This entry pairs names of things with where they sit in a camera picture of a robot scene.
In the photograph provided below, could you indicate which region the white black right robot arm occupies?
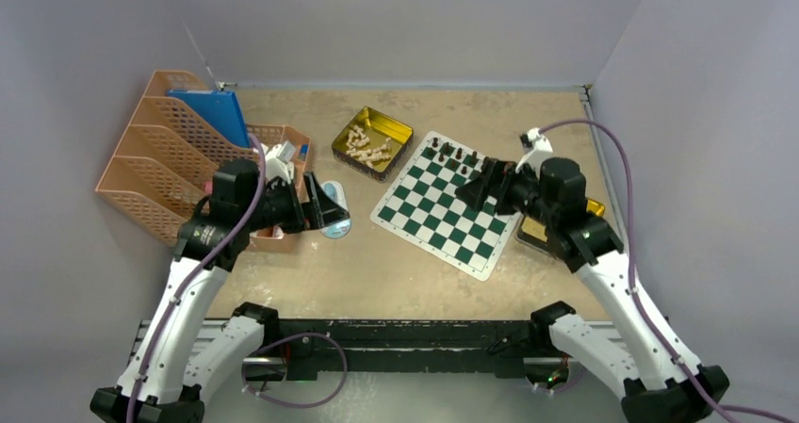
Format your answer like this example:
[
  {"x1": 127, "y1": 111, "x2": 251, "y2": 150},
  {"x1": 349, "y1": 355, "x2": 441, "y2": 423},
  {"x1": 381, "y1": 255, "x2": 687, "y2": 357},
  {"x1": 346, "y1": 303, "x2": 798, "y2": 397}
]
[{"x1": 455, "y1": 157, "x2": 730, "y2": 422}]

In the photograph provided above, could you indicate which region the green white chess board mat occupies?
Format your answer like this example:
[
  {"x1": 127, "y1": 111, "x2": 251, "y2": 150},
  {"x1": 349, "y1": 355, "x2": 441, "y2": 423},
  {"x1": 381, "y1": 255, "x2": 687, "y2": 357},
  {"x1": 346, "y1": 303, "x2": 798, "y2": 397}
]
[{"x1": 370, "y1": 131, "x2": 521, "y2": 282}]

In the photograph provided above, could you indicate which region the light blue round item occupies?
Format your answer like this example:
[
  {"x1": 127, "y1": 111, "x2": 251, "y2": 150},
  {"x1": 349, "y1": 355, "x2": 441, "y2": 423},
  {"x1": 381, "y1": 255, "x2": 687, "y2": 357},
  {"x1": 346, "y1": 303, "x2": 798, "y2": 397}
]
[{"x1": 320, "y1": 180, "x2": 351, "y2": 239}]

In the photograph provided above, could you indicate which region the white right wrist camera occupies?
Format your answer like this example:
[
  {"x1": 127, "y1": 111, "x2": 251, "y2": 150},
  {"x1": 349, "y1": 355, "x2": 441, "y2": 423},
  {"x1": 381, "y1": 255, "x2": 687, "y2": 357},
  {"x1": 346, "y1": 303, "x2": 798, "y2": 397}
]
[{"x1": 515, "y1": 127, "x2": 553, "y2": 173}]

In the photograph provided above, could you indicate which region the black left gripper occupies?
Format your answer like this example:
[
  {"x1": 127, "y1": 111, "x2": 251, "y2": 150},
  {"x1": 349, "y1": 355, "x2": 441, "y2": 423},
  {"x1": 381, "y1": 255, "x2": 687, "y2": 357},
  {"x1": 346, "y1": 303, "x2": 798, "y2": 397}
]
[{"x1": 241, "y1": 170, "x2": 348, "y2": 234}]

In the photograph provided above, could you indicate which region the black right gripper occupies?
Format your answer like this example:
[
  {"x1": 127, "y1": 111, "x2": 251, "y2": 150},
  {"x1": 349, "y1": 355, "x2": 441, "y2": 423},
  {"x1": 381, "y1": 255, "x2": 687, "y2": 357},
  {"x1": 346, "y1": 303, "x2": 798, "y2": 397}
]
[{"x1": 456, "y1": 157, "x2": 559, "y2": 227}]

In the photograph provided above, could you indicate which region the small orange plastic box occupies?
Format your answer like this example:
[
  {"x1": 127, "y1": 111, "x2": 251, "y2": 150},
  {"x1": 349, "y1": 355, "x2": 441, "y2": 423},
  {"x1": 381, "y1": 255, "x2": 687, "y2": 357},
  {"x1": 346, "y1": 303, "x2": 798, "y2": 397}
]
[{"x1": 248, "y1": 227, "x2": 300, "y2": 253}]

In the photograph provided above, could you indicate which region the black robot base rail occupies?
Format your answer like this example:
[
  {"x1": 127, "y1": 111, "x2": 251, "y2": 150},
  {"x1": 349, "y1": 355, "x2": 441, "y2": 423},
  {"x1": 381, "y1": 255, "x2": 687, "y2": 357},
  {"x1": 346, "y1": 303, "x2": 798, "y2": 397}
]
[{"x1": 220, "y1": 317, "x2": 591, "y2": 384}]

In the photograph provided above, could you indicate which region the gold tin with dark pieces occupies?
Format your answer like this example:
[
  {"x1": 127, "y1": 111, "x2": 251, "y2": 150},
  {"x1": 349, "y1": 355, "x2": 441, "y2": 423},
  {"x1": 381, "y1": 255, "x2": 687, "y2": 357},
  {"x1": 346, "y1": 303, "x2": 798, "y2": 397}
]
[{"x1": 515, "y1": 199, "x2": 606, "y2": 253}]

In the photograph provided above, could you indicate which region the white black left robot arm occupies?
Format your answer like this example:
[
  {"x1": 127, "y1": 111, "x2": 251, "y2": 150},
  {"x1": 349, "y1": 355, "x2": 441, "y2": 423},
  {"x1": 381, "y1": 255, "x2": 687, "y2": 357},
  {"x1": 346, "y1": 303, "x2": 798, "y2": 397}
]
[{"x1": 90, "y1": 159, "x2": 350, "y2": 422}]

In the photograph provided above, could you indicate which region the blue folder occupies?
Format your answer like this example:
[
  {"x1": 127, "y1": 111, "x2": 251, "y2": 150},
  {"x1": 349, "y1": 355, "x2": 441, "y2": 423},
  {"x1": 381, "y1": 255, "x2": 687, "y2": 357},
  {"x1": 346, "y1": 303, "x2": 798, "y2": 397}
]
[{"x1": 166, "y1": 89, "x2": 251, "y2": 148}]

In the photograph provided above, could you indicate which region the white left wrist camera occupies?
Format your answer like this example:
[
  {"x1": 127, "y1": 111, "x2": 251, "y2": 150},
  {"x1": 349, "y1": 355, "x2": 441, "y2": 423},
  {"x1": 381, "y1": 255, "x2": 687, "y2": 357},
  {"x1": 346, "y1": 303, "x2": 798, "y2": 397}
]
[{"x1": 262, "y1": 141, "x2": 297, "y2": 184}]

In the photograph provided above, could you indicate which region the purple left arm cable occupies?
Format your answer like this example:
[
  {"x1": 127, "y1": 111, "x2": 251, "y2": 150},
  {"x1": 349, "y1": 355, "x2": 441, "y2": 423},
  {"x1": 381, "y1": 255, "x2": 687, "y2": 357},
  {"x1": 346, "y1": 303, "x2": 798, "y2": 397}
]
[{"x1": 124, "y1": 133, "x2": 349, "y2": 423}]

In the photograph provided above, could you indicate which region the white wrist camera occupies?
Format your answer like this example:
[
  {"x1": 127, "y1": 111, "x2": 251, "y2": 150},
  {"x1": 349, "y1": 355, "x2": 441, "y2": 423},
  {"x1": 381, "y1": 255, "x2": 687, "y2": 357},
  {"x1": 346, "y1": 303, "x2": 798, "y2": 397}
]
[
  {"x1": 515, "y1": 127, "x2": 553, "y2": 173},
  {"x1": 262, "y1": 141, "x2": 297, "y2": 184}
]

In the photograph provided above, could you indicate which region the gold tin with light pieces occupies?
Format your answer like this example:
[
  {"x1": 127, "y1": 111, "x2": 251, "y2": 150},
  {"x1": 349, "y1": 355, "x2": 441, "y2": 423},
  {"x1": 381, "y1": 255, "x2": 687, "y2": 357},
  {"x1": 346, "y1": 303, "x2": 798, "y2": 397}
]
[{"x1": 331, "y1": 106, "x2": 415, "y2": 183}]

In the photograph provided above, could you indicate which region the orange plastic file rack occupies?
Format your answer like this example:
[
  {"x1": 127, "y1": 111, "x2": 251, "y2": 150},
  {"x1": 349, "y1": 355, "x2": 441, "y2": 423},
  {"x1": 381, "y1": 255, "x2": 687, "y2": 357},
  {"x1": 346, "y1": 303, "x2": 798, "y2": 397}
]
[{"x1": 94, "y1": 70, "x2": 312, "y2": 249}]

